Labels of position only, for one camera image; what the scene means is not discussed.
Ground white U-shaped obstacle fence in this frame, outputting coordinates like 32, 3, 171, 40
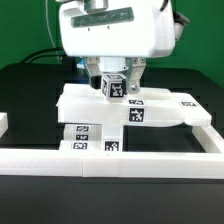
0, 126, 224, 179

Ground white block left edge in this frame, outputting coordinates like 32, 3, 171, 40
0, 112, 8, 138

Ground thin grey cable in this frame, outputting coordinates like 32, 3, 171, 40
45, 0, 63, 65

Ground black cable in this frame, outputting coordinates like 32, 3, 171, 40
19, 47, 64, 64

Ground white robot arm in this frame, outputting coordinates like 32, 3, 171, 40
56, 0, 189, 94

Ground white chair back frame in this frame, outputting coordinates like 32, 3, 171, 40
57, 84, 212, 127

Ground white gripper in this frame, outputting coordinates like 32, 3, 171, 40
59, 0, 175, 92

